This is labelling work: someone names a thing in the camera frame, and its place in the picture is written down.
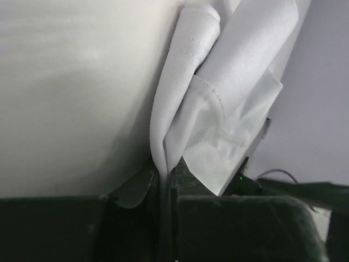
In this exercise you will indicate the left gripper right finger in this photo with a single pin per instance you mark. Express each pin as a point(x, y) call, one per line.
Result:
point(207, 227)

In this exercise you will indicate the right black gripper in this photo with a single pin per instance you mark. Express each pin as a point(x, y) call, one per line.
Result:
point(241, 185)

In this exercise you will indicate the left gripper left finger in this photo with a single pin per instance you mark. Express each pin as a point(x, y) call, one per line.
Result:
point(120, 226)

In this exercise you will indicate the white light blue cloth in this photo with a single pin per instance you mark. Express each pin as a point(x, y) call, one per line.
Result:
point(218, 84)

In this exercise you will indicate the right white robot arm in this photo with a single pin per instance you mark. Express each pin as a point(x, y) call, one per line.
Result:
point(316, 195)

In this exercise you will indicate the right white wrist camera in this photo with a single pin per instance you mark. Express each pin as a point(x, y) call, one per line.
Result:
point(264, 136)

